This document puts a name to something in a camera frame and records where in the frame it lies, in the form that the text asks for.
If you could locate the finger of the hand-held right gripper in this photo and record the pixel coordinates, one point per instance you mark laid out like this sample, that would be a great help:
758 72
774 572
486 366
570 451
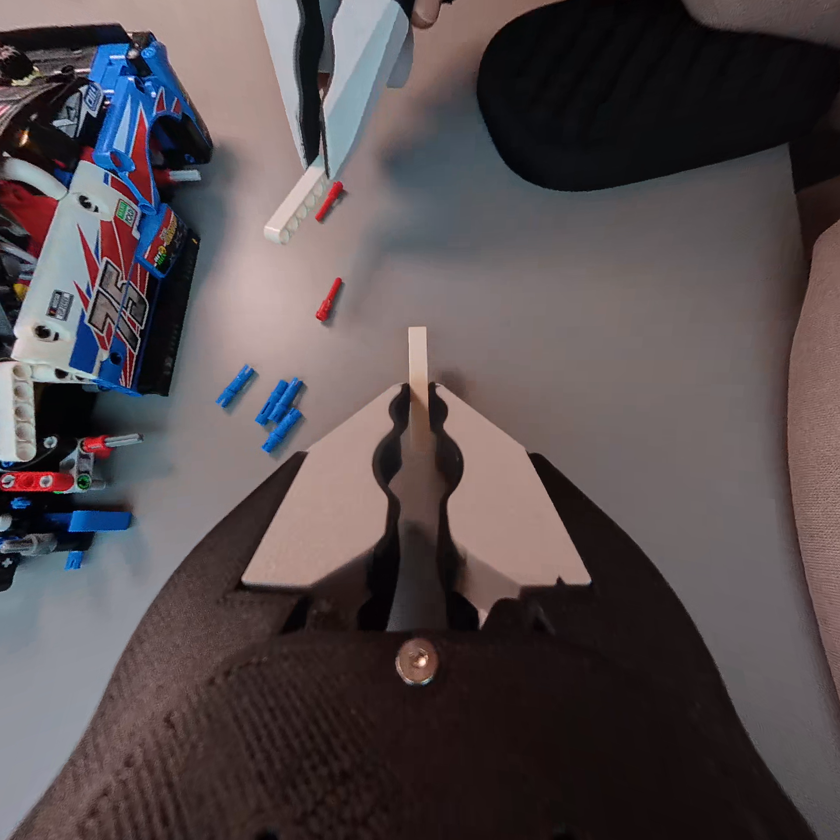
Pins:
361 72
285 72

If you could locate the tiny blue connector piece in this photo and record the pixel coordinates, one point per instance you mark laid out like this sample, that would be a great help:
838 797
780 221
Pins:
73 560

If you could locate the person's right hand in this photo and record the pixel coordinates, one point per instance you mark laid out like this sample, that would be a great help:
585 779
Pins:
426 12

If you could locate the blue white toy brick car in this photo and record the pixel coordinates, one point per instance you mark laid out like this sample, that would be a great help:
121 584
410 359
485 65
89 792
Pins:
98 295

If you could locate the person's beige clothing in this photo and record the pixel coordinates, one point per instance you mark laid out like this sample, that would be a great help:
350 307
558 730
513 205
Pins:
817 459

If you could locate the blue toy pin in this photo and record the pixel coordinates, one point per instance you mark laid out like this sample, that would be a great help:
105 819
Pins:
271 403
235 386
291 394
282 432

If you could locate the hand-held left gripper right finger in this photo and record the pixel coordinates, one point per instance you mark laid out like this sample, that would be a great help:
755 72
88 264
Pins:
512 518

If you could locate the red toy pin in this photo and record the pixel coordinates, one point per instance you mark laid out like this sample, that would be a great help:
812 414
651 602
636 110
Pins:
328 300
330 200

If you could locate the grey desk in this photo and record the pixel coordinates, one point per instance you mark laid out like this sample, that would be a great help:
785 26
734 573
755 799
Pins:
590 295

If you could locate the white toy beam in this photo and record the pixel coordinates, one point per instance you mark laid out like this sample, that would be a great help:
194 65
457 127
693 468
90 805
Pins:
292 213
418 354

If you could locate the black padded armrest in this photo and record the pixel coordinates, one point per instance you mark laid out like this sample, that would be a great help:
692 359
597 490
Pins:
623 105

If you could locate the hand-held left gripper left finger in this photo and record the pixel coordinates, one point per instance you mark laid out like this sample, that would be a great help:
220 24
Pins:
328 518

